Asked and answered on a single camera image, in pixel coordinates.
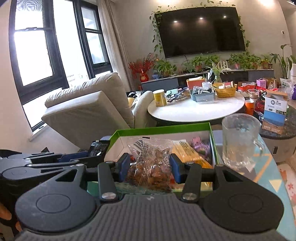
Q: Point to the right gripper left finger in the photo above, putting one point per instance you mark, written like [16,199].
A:
[109,173]

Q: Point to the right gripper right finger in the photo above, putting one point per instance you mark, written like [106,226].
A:
[188,174]

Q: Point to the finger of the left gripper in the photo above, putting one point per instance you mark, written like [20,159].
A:
[74,156]

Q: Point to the clear brown snack packet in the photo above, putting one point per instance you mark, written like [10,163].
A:
[150,169]

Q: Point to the yellow beige snack packet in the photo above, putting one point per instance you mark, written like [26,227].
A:
[188,155]

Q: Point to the black snack packet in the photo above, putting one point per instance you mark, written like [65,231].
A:
[99,148]

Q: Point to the green cardboard box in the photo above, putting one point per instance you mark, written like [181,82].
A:
[199,137]

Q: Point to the beige sofa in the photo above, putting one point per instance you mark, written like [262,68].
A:
[95,109]

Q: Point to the white round coffee table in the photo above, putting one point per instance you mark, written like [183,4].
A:
[189,111]

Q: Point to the clear glass mug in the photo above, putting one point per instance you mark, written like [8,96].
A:
[240,139]

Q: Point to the patterned blue table mat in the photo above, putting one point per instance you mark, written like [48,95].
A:
[264,172]

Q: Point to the blue grey storage tray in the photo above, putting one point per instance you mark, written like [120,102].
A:
[202,95]

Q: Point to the yellow tin can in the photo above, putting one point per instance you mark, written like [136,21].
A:
[159,97]

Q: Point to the woven yellow basket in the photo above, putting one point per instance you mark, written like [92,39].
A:
[224,92]

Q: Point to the red flower decoration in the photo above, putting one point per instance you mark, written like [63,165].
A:
[140,68]

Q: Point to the blue white carton box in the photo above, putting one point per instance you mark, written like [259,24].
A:
[275,110]

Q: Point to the black wall television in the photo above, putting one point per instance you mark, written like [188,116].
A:
[209,29]

